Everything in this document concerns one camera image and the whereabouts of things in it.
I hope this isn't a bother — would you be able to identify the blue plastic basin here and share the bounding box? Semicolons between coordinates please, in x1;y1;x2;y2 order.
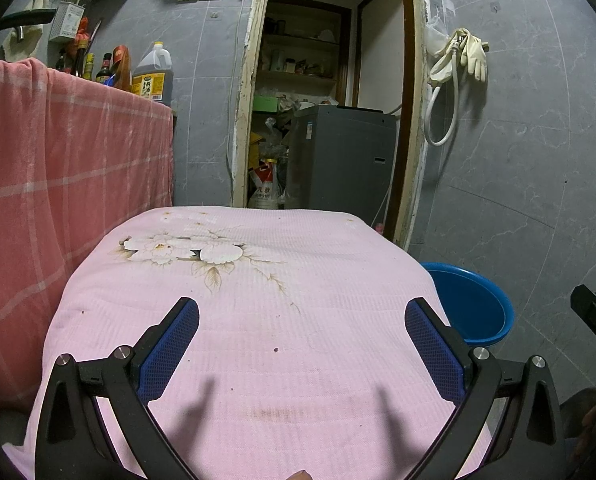
420;261;515;347

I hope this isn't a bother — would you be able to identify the soy sauce bottle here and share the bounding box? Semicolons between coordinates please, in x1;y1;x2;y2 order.
96;52;114;84

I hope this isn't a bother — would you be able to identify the red white sack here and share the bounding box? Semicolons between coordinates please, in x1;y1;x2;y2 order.
248;157;282;210

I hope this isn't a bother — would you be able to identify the white power cable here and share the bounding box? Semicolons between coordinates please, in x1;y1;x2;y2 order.
226;0;244;196

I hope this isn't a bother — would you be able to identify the grey washing machine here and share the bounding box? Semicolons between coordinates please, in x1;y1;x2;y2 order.
285;105;398;226

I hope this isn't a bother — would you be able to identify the beige hanging cloth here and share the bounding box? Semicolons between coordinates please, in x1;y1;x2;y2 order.
2;0;45;62

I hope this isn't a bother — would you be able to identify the white utensil holder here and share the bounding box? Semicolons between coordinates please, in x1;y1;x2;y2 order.
48;1;84;43

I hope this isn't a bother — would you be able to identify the wooden storage shelf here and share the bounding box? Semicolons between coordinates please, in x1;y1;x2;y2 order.
260;0;352;93

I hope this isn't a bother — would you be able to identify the pink floral blanket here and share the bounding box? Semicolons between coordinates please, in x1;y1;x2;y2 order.
3;206;494;480

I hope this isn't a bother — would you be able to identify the pile of plastic bags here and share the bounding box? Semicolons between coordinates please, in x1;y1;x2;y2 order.
258;95;295;172

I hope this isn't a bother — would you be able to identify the white shower hose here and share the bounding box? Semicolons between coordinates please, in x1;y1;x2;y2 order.
424;30;460;147

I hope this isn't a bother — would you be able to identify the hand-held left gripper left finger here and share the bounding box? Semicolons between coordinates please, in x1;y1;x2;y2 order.
34;297;200;480

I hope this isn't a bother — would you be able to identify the black pan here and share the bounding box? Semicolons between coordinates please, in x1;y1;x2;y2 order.
0;8;58;29

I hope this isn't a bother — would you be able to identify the pink checked cloth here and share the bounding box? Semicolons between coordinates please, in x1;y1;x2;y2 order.
0;57;175;411

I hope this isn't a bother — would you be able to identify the brown wooden utensil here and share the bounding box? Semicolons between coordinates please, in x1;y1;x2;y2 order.
114;57;132;92

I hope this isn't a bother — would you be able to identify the cooking oil bottle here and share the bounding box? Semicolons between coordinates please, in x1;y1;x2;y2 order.
131;41;175;107

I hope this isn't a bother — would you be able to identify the wooden door frame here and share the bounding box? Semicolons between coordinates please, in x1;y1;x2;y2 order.
230;0;431;253

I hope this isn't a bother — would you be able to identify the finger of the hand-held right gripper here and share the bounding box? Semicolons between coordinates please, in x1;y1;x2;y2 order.
570;285;596;346

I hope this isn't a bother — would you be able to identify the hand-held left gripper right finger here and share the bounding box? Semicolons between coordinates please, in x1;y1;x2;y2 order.
404;297;568;480

